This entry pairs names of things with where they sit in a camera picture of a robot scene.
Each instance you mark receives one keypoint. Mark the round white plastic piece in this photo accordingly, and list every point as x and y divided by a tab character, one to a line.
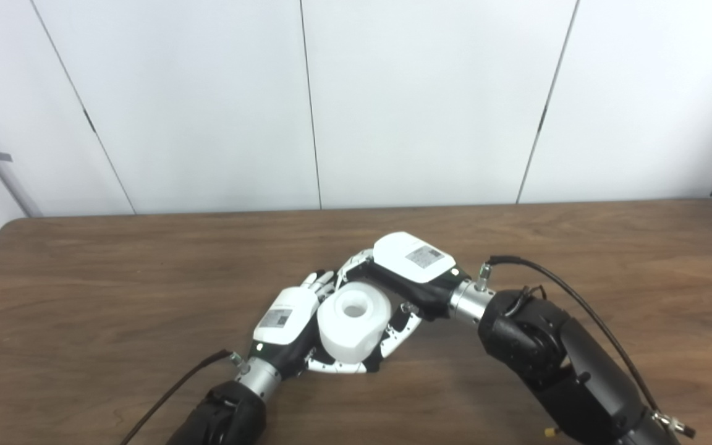
350	334

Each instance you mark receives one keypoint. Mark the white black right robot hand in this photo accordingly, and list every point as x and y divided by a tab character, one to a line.
411	259

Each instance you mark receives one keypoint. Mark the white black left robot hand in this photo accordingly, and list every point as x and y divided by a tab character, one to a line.
285	318

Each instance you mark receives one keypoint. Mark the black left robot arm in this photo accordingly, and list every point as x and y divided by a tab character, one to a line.
226	414

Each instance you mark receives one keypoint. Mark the small grey wall tag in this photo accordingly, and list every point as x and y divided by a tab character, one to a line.
3	157

